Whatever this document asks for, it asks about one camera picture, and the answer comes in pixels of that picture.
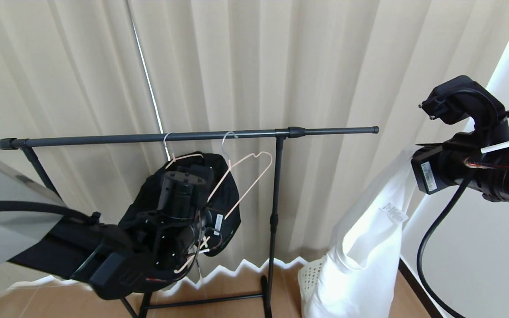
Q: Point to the beige curtain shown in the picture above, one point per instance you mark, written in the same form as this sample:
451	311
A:
281	57

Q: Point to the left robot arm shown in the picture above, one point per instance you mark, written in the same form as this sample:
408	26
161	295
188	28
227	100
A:
7	212

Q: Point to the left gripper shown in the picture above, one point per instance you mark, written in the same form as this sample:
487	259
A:
212	229

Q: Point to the white laundry basket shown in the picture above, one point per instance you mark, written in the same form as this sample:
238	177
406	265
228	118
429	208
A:
309	276

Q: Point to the white garment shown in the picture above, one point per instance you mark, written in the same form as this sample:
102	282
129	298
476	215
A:
360	265

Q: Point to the black clothes rack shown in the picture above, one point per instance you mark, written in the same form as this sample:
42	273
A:
104	138

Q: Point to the pink clothes hanger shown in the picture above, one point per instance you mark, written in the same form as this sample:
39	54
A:
254	183
166	143

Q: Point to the black garment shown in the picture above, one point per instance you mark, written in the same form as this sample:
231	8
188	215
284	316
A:
230	198

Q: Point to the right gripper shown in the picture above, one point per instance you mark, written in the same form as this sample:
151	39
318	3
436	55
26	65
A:
444	165

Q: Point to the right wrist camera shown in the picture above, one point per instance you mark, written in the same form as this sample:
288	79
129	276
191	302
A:
462	99

